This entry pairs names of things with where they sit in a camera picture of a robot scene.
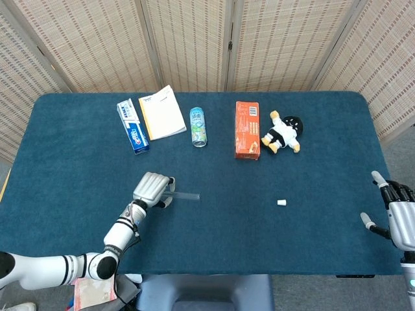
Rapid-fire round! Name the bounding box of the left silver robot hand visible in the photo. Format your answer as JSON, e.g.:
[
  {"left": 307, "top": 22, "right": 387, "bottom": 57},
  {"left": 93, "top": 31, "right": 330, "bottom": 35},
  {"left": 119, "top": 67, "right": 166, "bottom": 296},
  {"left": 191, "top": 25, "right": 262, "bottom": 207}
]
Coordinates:
[{"left": 132, "top": 172, "right": 177, "bottom": 209}]

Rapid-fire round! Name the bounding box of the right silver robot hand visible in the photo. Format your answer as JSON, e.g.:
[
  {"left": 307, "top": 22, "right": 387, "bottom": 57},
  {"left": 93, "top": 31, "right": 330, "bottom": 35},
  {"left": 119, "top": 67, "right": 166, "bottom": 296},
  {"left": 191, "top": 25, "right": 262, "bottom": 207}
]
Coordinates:
[{"left": 360, "top": 170, "right": 415, "bottom": 252}]

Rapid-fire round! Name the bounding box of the clear glass test tube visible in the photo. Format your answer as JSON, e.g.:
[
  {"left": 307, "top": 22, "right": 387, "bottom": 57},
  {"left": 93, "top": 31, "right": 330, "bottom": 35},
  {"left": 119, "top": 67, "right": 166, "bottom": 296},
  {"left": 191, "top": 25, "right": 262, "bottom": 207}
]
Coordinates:
[{"left": 161, "top": 190, "right": 201, "bottom": 201}]

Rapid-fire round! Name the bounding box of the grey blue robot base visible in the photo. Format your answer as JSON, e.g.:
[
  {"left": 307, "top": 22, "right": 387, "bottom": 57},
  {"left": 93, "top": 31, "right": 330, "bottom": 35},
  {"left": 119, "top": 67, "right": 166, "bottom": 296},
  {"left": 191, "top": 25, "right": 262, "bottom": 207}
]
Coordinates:
[{"left": 136, "top": 274, "right": 275, "bottom": 311}]

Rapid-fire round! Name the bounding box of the blue white toothpaste box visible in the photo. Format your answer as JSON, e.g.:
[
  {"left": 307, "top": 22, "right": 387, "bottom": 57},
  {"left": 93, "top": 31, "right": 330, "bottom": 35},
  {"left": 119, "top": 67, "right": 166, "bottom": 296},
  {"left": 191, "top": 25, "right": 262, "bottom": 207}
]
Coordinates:
[{"left": 116, "top": 98, "right": 150, "bottom": 156}]

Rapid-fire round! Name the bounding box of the white notepad yellow spine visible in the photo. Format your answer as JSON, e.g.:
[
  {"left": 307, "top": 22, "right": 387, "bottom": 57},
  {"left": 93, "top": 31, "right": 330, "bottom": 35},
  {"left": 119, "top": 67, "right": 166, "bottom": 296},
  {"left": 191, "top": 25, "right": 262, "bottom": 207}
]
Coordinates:
[{"left": 138, "top": 84, "right": 188, "bottom": 141}]

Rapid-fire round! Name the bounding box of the light blue drink can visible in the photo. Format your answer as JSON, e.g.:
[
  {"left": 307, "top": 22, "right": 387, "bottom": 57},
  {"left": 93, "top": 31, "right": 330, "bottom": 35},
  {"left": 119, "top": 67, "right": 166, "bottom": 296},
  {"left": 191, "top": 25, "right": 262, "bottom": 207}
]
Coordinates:
[{"left": 189, "top": 107, "right": 208, "bottom": 148}]

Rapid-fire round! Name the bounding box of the dark blue tablecloth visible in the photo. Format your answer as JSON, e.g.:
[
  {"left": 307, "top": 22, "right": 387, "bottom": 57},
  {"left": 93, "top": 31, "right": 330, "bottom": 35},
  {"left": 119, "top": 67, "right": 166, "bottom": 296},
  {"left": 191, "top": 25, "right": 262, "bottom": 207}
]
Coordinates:
[{"left": 0, "top": 91, "right": 403, "bottom": 276}]

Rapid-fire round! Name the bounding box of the grey bag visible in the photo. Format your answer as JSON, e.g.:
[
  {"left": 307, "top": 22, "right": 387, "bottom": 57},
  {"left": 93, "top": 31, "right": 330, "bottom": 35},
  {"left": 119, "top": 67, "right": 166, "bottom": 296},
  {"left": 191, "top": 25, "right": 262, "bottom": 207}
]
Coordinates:
[{"left": 112, "top": 274, "right": 142, "bottom": 311}]

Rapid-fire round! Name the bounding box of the orange carton box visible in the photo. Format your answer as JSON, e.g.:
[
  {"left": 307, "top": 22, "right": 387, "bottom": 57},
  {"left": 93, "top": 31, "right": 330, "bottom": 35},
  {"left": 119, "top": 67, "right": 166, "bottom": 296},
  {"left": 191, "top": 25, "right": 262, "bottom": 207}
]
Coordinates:
[{"left": 235, "top": 100, "right": 261, "bottom": 161}]

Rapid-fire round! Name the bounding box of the pink beige packet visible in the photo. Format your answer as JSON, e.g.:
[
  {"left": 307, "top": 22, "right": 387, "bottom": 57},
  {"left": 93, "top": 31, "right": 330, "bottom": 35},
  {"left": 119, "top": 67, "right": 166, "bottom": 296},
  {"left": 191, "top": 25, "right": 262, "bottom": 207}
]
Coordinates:
[{"left": 73, "top": 277, "right": 118, "bottom": 311}]

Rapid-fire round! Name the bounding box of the plush doll black hair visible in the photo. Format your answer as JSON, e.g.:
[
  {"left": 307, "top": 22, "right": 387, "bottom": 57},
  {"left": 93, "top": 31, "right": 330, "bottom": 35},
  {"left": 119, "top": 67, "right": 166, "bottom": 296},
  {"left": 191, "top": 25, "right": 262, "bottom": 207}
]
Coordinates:
[{"left": 261, "top": 110, "right": 304, "bottom": 155}]

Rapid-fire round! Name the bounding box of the woven bamboo screen panel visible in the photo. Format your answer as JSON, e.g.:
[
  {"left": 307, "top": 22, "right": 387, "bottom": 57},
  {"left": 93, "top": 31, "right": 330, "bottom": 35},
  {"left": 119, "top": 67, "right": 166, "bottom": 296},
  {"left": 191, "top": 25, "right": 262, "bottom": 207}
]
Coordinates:
[
  {"left": 311, "top": 0, "right": 415, "bottom": 143},
  {"left": 140, "top": 0, "right": 235, "bottom": 93},
  {"left": 0, "top": 0, "right": 71, "bottom": 163},
  {"left": 12, "top": 0, "right": 160, "bottom": 94},
  {"left": 226, "top": 0, "right": 361, "bottom": 93}
]

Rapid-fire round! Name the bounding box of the white sneaker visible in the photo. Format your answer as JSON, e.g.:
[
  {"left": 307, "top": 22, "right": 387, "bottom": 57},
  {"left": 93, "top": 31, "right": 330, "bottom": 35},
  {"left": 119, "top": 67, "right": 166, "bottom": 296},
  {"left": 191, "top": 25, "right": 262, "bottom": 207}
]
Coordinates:
[{"left": 0, "top": 302, "right": 37, "bottom": 311}]

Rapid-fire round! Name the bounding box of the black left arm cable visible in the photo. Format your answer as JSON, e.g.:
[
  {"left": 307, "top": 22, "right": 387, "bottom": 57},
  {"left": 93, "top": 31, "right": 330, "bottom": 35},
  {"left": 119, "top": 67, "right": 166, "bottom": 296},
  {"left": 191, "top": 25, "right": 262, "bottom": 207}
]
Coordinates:
[{"left": 112, "top": 223, "right": 143, "bottom": 308}]

